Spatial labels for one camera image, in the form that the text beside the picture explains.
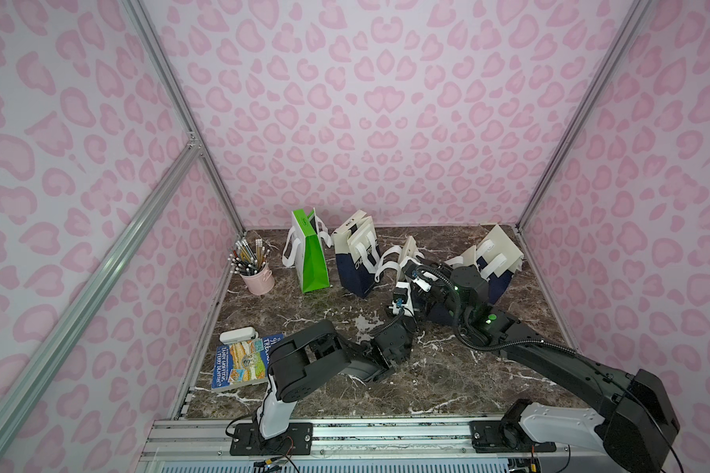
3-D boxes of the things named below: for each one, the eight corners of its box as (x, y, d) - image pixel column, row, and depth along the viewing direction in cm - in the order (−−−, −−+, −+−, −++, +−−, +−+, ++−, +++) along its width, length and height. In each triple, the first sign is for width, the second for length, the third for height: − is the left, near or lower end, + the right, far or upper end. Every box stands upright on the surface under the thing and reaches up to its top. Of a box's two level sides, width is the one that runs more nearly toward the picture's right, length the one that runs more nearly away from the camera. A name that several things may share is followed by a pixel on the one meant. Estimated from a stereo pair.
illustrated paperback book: (215, 392, 83) (210, 388, 80) (221, 349, 91) (216, 345, 88) (284, 378, 85) (281, 374, 82) (283, 338, 93) (280, 333, 90)
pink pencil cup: (244, 299, 102) (225, 268, 88) (253, 271, 110) (236, 238, 96) (273, 299, 102) (258, 268, 88) (280, 271, 110) (267, 238, 96)
